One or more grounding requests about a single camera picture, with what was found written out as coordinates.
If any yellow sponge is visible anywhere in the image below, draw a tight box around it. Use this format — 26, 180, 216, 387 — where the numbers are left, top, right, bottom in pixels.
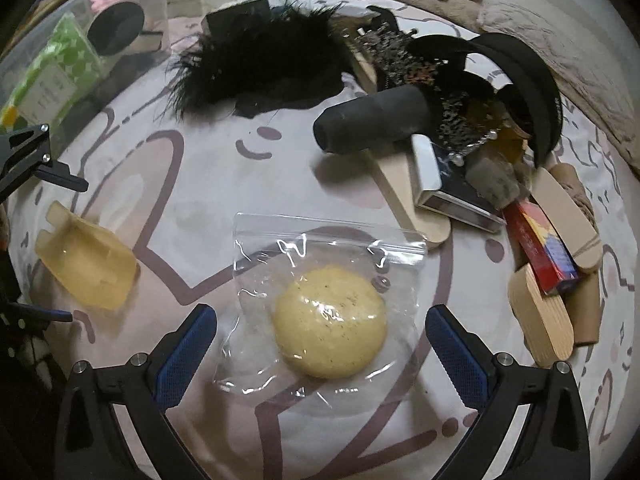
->
215, 212, 428, 408

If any black foam tube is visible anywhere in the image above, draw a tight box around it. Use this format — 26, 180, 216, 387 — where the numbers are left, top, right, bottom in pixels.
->
312, 84, 442, 155

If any yellow translucent plastic piece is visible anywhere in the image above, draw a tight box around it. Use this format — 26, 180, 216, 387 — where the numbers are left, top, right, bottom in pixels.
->
35, 200, 138, 310

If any thick wooden oval block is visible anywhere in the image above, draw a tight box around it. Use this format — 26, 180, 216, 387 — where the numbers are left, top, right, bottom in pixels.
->
508, 263, 574, 368

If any green dotted wipes pack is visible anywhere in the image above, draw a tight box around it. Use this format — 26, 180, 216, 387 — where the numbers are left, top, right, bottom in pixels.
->
1, 12, 104, 131

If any clear plastic storage bin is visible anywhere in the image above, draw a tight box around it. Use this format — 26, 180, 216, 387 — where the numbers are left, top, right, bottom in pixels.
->
1, 0, 169, 154

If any brown cardboard tube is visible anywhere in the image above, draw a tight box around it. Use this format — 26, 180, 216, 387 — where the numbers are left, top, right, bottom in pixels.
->
566, 273, 602, 347

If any red blue carton box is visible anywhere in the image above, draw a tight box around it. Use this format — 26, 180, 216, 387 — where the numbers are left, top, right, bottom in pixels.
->
503, 200, 579, 295

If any bunny print bed sheet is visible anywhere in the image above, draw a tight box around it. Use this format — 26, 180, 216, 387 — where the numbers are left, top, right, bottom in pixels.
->
8, 0, 640, 480

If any pink bunny phone stand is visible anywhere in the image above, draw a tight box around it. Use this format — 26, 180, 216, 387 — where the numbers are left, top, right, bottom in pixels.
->
87, 0, 145, 56

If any silver dark box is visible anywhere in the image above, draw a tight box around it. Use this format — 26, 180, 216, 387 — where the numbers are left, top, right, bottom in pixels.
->
409, 134, 506, 233

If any flat wooden oval board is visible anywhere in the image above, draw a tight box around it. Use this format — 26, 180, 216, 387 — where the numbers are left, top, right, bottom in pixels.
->
349, 54, 452, 250

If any black small box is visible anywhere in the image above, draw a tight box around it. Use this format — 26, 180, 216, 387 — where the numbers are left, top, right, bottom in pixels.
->
201, 0, 271, 40

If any black cap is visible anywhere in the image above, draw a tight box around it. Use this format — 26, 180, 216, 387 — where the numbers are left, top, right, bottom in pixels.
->
409, 32, 563, 167

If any black feather accessory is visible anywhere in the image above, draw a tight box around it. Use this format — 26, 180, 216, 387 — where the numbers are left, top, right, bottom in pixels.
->
169, 2, 352, 118

